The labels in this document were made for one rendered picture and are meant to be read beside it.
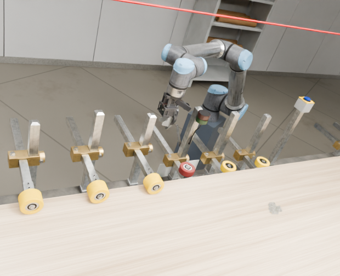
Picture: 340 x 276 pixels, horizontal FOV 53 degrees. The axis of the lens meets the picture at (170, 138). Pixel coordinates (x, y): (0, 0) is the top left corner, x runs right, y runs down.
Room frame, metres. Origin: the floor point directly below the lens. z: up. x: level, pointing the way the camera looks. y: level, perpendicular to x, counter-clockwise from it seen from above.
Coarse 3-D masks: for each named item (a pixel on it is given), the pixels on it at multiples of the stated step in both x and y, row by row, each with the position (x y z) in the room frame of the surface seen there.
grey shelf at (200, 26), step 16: (208, 0) 4.35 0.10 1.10; (224, 0) 4.81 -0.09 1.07; (240, 0) 4.97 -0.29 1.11; (256, 0) 4.54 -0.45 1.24; (272, 0) 4.81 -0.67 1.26; (192, 16) 4.53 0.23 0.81; (208, 16) 4.27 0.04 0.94; (256, 16) 4.93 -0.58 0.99; (192, 32) 4.44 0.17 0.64; (208, 32) 4.22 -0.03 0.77; (224, 32) 4.93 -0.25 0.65; (240, 32) 5.06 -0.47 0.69; (256, 32) 4.83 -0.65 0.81; (208, 64) 4.89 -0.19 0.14; (224, 64) 5.07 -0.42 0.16; (208, 80) 4.39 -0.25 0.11; (224, 80) 4.55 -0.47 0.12
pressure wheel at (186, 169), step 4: (180, 164) 1.34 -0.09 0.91; (184, 164) 1.35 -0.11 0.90; (188, 164) 1.37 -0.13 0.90; (180, 168) 1.32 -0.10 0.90; (184, 168) 1.32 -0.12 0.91; (188, 168) 1.33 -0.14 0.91; (192, 168) 1.34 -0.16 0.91; (180, 172) 1.31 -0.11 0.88; (184, 172) 1.30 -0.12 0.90; (188, 172) 1.30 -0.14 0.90; (192, 172) 1.32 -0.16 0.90; (188, 176) 1.31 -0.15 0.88
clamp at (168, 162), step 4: (164, 156) 1.43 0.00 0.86; (172, 156) 1.43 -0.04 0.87; (176, 156) 1.44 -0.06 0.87; (188, 156) 1.48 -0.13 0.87; (164, 160) 1.42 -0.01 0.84; (168, 160) 1.39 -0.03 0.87; (172, 160) 1.41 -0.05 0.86; (176, 160) 1.42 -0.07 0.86; (180, 160) 1.44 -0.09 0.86; (184, 160) 1.45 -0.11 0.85; (188, 160) 1.47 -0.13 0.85; (168, 164) 1.40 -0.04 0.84; (172, 164) 1.41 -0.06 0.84
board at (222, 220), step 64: (128, 192) 1.05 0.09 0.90; (192, 192) 1.18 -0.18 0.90; (256, 192) 1.33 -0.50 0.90; (320, 192) 1.52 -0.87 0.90; (0, 256) 0.59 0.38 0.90; (64, 256) 0.67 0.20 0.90; (128, 256) 0.75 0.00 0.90; (192, 256) 0.84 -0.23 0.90; (256, 256) 0.94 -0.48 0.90; (320, 256) 1.06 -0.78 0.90
